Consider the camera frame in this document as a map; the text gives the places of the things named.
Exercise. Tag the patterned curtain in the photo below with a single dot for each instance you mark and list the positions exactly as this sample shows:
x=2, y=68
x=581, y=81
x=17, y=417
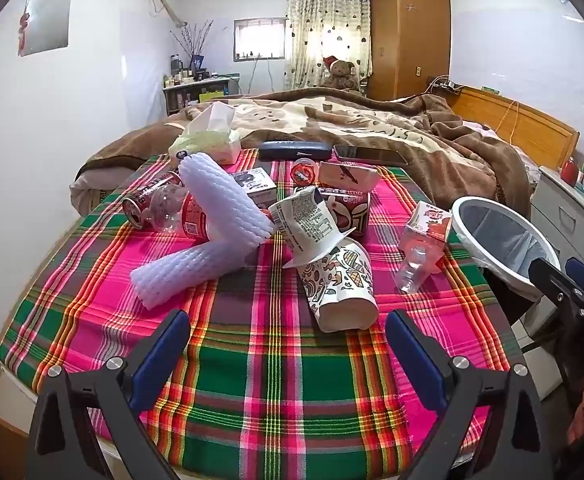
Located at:
x=317, y=20

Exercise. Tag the small white printed box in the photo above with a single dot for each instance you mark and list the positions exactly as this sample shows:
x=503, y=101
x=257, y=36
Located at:
x=254, y=185

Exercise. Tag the crushed white paper cup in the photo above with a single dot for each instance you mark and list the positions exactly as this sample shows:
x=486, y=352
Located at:
x=307, y=222

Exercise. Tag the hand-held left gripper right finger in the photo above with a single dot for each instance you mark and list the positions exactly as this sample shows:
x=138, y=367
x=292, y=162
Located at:
x=414, y=360

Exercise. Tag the black smartphone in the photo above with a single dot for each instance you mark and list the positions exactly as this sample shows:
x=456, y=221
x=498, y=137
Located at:
x=372, y=154

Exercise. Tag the dark blue glasses case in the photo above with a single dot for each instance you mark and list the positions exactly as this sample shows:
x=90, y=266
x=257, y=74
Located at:
x=294, y=150

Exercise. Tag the clear plastic bottle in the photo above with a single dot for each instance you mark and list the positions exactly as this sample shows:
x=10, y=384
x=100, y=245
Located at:
x=414, y=270

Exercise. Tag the small window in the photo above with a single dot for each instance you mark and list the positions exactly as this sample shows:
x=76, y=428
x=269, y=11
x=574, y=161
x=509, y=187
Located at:
x=259, y=40

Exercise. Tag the brown teddy bear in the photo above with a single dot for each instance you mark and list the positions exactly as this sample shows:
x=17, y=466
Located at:
x=341, y=75

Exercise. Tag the wall poster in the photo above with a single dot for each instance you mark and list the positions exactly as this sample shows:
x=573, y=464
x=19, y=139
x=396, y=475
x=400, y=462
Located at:
x=44, y=25

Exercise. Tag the wooden wardrobe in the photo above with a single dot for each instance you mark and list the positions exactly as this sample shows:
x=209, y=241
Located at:
x=409, y=35

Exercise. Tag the grey drawer nightstand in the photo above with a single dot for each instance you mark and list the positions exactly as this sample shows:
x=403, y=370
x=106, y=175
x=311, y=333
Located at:
x=567, y=210

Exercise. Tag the green white tissue pack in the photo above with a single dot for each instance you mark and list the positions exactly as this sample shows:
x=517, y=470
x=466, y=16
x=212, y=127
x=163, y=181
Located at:
x=206, y=137

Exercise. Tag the patterned paper cup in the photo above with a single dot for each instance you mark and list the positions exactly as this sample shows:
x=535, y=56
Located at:
x=342, y=290

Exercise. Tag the white trash bin with bag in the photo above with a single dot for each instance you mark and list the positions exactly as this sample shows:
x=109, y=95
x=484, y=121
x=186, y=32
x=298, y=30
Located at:
x=502, y=240

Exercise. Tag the red jar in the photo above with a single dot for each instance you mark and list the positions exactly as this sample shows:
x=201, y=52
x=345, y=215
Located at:
x=569, y=171

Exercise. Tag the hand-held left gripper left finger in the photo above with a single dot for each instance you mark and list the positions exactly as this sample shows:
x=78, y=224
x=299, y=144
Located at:
x=162, y=355

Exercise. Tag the red drink can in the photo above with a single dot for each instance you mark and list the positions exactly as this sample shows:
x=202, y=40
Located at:
x=144, y=200

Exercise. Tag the brown printed blanket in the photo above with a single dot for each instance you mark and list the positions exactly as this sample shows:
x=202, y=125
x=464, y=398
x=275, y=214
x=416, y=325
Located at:
x=422, y=130

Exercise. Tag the red white milk carton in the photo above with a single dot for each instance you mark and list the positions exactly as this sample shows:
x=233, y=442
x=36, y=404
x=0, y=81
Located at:
x=427, y=222

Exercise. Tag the wooden headboard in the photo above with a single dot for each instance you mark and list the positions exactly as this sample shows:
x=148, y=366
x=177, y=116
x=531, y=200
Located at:
x=522, y=122

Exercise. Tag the white foam fruit net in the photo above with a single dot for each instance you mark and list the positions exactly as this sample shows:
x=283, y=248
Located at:
x=221, y=200
x=181, y=272

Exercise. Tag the vase with dry branches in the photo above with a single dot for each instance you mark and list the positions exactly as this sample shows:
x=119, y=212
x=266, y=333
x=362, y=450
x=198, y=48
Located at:
x=194, y=45

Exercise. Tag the clear bottle with red label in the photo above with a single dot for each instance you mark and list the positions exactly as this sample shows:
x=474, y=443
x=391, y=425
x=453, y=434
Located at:
x=171, y=212

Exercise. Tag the plaid cloth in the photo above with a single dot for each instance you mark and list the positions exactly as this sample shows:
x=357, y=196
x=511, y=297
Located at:
x=272, y=385

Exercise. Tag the cluttered desk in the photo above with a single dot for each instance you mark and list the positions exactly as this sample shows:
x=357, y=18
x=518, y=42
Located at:
x=196, y=92

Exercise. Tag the cream paper carton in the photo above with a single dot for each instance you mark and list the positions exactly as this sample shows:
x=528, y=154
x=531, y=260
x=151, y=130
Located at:
x=347, y=176

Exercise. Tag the red white snack box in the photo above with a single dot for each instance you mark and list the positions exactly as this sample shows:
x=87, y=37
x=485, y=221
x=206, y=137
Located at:
x=354, y=210

